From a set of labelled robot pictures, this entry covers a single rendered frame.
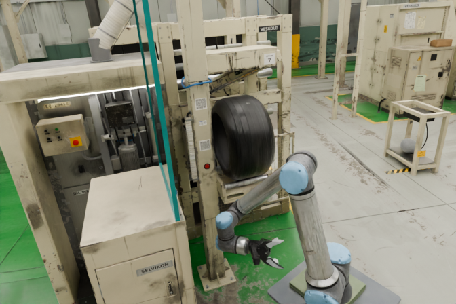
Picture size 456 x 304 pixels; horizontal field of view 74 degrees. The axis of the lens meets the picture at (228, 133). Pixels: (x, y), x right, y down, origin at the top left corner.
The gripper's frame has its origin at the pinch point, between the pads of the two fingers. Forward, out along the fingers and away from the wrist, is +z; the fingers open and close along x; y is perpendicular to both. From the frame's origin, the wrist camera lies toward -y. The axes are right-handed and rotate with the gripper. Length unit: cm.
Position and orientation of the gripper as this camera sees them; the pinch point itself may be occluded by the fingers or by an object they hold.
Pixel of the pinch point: (283, 255)
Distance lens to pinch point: 165.4
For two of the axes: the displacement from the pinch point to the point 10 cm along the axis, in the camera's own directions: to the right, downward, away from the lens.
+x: 0.3, 9.9, 1.5
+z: 9.2, 0.3, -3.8
